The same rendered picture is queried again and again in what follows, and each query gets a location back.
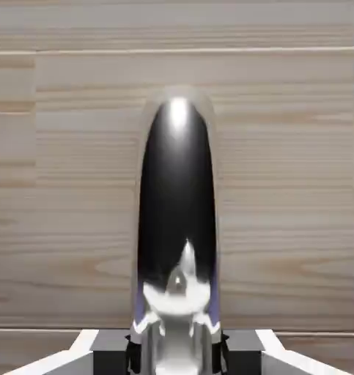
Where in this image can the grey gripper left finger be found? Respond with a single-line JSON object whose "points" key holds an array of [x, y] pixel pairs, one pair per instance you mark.
{"points": [[109, 348]]}

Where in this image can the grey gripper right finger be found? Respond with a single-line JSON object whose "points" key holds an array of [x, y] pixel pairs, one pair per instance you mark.
{"points": [[244, 348]]}

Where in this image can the light wood cabinet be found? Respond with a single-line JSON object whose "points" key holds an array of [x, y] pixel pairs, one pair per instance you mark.
{"points": [[165, 23]]}

